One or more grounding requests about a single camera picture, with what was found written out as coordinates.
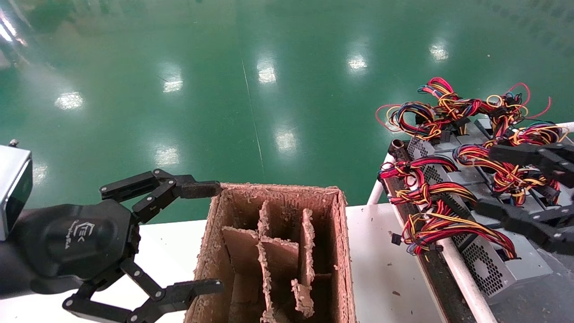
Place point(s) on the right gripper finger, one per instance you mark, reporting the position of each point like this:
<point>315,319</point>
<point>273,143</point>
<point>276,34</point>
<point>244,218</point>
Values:
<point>551,157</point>
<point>547,229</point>

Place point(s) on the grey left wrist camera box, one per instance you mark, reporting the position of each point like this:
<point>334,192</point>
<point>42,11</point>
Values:
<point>11,179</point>

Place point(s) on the brown cardboard box with dividers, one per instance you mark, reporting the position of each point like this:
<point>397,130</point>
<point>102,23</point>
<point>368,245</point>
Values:
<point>242,251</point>

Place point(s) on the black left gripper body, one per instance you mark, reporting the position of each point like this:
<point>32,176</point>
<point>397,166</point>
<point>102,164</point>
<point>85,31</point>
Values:
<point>67,242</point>

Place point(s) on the white-framed cart with black mat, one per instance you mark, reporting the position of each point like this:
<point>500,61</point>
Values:
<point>538,309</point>

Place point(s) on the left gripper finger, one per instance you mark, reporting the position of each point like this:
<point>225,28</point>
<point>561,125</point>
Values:
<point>175,294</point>
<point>170,186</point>

